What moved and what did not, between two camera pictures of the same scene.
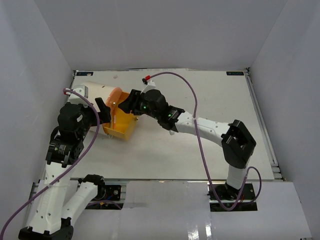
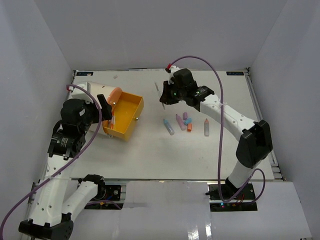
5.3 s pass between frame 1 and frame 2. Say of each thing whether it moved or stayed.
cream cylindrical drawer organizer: stayed
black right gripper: moved
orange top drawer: stayed
